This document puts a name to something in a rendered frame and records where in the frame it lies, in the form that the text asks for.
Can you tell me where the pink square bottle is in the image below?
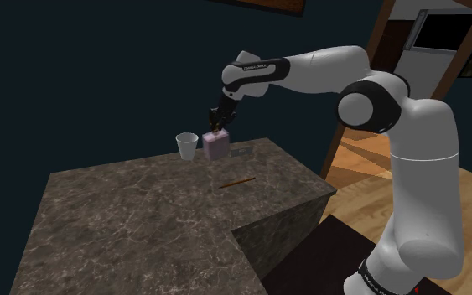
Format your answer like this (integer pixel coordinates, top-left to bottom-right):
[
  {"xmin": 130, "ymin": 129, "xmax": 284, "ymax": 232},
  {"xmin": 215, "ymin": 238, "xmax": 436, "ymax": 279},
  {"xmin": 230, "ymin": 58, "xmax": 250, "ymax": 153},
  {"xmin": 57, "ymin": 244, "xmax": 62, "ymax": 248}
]
[{"xmin": 201, "ymin": 129, "xmax": 231, "ymax": 162}]

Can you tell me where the white paper cup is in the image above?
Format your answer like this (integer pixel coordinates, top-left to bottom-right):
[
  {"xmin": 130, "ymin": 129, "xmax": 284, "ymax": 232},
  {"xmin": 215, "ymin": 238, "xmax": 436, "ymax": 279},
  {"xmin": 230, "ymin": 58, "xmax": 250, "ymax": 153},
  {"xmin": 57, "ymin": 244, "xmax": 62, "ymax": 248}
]
[{"xmin": 175, "ymin": 132, "xmax": 200, "ymax": 162}]

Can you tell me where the brown pencil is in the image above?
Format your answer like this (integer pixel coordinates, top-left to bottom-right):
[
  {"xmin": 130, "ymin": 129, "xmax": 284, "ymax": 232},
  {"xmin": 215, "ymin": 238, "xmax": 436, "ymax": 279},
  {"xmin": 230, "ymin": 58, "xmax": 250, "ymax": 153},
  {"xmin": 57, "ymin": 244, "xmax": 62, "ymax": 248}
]
[{"xmin": 218, "ymin": 176, "xmax": 257, "ymax": 189}]

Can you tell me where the dark robot stand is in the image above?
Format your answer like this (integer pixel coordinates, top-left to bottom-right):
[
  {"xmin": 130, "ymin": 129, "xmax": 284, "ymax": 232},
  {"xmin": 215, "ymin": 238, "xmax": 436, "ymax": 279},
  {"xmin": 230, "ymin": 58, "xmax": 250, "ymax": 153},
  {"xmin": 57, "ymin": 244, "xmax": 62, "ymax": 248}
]
[{"xmin": 261, "ymin": 214, "xmax": 454, "ymax": 295}]

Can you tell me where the framed wall picture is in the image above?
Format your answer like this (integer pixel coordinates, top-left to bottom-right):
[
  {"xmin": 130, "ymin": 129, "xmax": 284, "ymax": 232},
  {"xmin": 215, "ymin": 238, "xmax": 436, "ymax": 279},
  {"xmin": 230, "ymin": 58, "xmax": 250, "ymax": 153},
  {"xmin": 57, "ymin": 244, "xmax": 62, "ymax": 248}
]
[{"xmin": 209, "ymin": 0, "xmax": 307, "ymax": 18}]

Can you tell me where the brown wooden door frame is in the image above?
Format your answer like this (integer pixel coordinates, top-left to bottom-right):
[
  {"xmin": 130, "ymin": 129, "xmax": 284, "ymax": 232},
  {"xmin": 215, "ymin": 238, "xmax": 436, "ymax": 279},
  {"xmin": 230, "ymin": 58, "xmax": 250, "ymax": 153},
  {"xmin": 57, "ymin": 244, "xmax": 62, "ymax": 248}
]
[{"xmin": 320, "ymin": 0, "xmax": 472, "ymax": 181}]

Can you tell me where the black window with grey frame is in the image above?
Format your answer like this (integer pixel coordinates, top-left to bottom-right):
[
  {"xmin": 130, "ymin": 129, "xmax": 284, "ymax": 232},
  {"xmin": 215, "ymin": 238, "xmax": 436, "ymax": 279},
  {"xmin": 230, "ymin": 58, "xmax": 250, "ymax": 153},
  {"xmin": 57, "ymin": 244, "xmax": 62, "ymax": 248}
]
[{"xmin": 402, "ymin": 9, "xmax": 472, "ymax": 56}]

